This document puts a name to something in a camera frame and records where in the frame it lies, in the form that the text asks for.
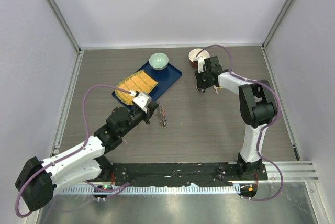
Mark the keyring bunch with tags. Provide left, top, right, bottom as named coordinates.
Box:
left=154, top=105, right=167, bottom=128

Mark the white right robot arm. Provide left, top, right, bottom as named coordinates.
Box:
left=195, top=57, right=278, bottom=180

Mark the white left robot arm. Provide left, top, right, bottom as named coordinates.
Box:
left=15, top=102, right=159, bottom=212

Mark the key with yellow tag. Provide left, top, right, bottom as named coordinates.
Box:
left=213, top=85, right=218, bottom=94

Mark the red bowl white inside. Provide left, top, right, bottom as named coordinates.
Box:
left=188, top=48, right=210, bottom=68

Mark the woven bamboo plate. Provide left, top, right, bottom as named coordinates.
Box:
left=115, top=70, right=159, bottom=106

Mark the blue rectangular tray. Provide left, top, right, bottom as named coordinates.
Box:
left=111, top=62, right=183, bottom=112

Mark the light green bowl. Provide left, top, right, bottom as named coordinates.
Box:
left=149, top=52, right=169, bottom=71

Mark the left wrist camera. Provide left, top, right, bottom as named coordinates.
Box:
left=130, top=90, right=152, bottom=113

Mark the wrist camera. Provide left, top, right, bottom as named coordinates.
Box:
left=130, top=90, right=152, bottom=113
left=194, top=56, right=206, bottom=73

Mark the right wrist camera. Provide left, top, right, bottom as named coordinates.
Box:
left=194, top=56, right=206, bottom=73

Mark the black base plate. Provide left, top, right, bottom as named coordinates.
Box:
left=111, top=162, right=268, bottom=187

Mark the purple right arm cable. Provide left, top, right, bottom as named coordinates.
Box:
left=195, top=44, right=284, bottom=201

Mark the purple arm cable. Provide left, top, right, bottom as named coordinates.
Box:
left=15, top=84, right=137, bottom=217
left=195, top=44, right=284, bottom=201

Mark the white slotted cable duct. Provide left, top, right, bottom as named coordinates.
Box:
left=58, top=184, right=240, bottom=195

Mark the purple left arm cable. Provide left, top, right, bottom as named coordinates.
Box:
left=15, top=84, right=137, bottom=217

